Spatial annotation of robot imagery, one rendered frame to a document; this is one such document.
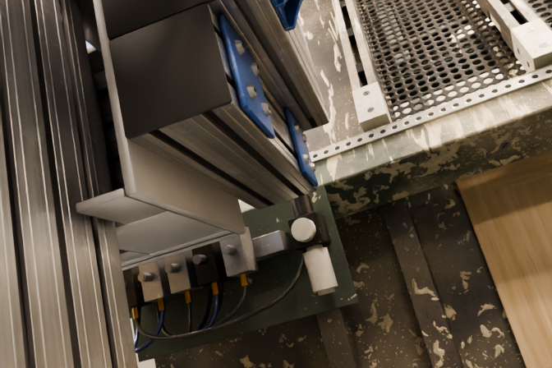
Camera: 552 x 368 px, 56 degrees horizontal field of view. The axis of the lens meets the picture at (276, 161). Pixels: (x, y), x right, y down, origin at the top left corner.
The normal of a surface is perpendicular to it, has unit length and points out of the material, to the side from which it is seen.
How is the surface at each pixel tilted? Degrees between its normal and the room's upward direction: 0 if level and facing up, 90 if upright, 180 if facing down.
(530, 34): 56
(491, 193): 90
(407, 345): 90
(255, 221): 90
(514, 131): 147
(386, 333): 90
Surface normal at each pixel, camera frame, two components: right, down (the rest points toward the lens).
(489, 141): 0.01, 0.65
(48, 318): 0.94, -0.31
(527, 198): -0.35, -0.21
